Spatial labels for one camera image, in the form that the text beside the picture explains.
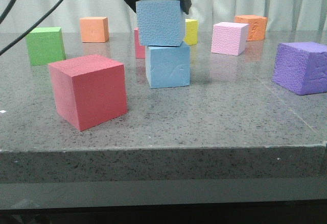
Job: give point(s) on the textured light blue cube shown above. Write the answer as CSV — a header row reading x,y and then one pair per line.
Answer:
x,y
160,22

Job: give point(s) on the smooth light blue cube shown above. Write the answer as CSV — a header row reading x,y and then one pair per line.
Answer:
x,y
167,66

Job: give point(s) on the yellow foam cube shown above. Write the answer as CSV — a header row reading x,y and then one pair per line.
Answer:
x,y
191,31

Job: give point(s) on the orange foam cube left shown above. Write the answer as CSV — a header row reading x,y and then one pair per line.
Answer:
x,y
94,29

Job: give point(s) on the orange foam cube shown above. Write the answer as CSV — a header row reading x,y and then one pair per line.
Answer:
x,y
94,29
257,26

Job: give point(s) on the small red foam cube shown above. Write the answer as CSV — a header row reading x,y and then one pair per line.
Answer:
x,y
139,49

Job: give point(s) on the pink foam cube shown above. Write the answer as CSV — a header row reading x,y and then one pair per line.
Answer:
x,y
229,38

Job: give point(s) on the orange foam cube right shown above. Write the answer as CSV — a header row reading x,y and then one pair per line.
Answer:
x,y
257,26

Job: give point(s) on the green foam cube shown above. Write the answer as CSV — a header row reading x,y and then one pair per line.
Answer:
x,y
45,45

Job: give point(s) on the large red foam cube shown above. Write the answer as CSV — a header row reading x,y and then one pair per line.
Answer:
x,y
88,90

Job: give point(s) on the grey-green curtain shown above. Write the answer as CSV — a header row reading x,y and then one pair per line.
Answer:
x,y
300,15

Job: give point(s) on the purple foam cube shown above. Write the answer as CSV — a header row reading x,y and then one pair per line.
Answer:
x,y
301,67

